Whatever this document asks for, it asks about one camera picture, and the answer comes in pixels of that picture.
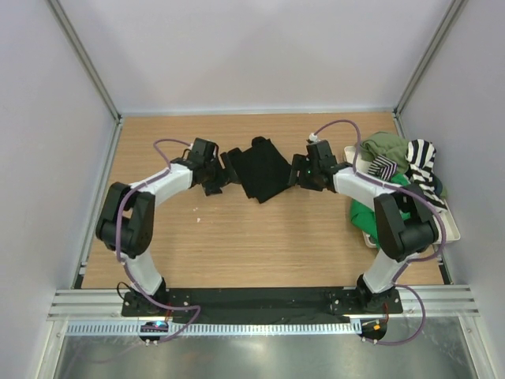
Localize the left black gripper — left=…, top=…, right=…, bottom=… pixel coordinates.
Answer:
left=203, top=152, right=240, bottom=196

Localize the bright green tank top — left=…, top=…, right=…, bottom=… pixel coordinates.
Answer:
left=350, top=174, right=410, bottom=245

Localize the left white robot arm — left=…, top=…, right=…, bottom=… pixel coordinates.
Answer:
left=95, top=138, right=230, bottom=316

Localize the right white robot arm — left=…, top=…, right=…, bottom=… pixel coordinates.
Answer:
left=288, top=140, right=439, bottom=313

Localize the olive green tank top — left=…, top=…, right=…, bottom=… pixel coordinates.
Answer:
left=361, top=131, right=449, bottom=201

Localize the black white striped tank top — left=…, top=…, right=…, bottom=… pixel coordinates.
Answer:
left=368, top=138, right=451, bottom=210

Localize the white plastic tray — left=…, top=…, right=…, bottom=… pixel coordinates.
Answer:
left=344, top=146, right=461, bottom=248

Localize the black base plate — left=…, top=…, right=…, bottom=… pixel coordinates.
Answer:
left=121, top=286, right=403, bottom=325

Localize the slotted cable duct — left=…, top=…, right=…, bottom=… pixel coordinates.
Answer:
left=65, top=320, right=361, bottom=337

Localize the aluminium front rail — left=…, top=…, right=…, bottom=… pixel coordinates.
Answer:
left=47, top=285, right=480, bottom=321

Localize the right aluminium frame post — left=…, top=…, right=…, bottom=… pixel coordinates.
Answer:
left=393, top=0, right=468, bottom=120

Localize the aluminium frame post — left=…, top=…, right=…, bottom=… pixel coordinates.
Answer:
left=393, top=0, right=468, bottom=120
left=46, top=0, right=122, bottom=123

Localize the left aluminium frame post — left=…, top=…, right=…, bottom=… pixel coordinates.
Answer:
left=46, top=0, right=122, bottom=123

